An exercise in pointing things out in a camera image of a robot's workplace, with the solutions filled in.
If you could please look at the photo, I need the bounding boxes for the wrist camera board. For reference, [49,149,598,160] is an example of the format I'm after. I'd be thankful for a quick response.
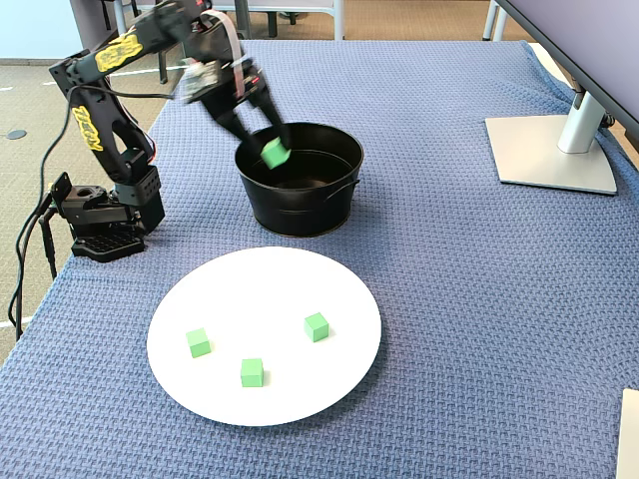
[178,58,222,105]

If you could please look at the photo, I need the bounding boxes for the black metal bucket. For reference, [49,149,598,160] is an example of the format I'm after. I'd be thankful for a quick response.
[234,122,364,240]

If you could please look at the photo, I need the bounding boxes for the white desk leg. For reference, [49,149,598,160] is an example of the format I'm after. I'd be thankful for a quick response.
[331,0,346,42]

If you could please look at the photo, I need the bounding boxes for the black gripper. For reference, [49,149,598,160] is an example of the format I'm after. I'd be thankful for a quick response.
[202,54,290,154]

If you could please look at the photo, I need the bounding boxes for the gray table leg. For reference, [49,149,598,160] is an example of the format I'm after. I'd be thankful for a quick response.
[234,0,252,40]
[481,0,510,44]

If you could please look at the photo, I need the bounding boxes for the red white servo wire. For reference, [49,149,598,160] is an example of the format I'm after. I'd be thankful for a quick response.
[127,107,160,164]
[202,9,251,101]

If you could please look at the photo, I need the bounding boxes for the silver monitor stand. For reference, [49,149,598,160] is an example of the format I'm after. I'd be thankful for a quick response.
[484,82,619,197]

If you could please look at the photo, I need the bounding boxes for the white round plate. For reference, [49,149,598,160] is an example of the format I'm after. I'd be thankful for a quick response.
[146,245,383,428]

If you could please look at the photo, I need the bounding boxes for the green cube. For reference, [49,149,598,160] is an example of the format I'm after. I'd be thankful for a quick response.
[240,357,265,388]
[185,327,212,359]
[303,311,330,344]
[259,137,293,171]

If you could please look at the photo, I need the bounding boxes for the monitor screen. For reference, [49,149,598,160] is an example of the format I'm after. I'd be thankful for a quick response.
[496,0,639,129]

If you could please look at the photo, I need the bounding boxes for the white flat board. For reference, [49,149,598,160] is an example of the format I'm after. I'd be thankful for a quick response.
[615,387,639,479]

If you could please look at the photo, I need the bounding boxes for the blue woven tablecloth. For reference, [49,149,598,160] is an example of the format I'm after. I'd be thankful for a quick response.
[0,39,639,479]

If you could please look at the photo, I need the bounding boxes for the black table clamp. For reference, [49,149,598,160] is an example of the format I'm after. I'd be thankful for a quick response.
[38,171,76,280]

